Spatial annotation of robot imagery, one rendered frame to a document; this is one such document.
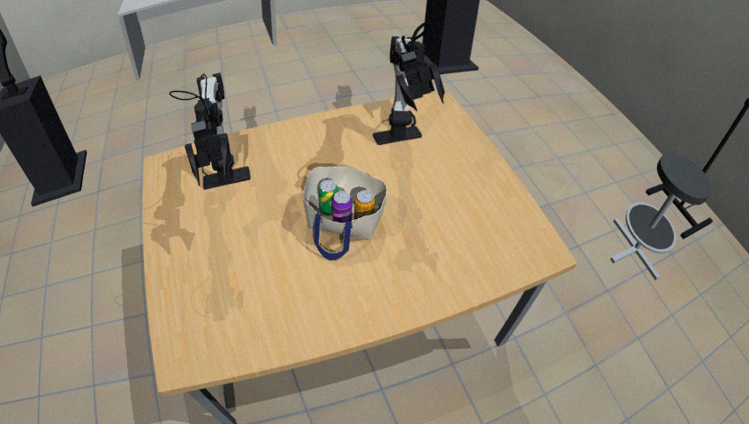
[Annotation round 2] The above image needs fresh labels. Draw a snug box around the yellow and red drink can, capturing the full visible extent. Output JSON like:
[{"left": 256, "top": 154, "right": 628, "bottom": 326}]
[{"left": 354, "top": 191, "right": 375, "bottom": 220}]

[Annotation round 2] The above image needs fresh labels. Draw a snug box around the green and yellow drink can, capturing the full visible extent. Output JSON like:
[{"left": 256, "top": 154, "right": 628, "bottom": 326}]
[{"left": 318, "top": 180, "right": 338, "bottom": 216}]

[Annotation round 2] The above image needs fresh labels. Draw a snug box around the purple drink can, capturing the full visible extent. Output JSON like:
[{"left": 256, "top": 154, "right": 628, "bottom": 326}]
[{"left": 332, "top": 191, "right": 352, "bottom": 223}]

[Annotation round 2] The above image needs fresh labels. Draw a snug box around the white tote bag with blue handles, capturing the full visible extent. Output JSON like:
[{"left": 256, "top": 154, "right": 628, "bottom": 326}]
[{"left": 303, "top": 166, "right": 387, "bottom": 261}]

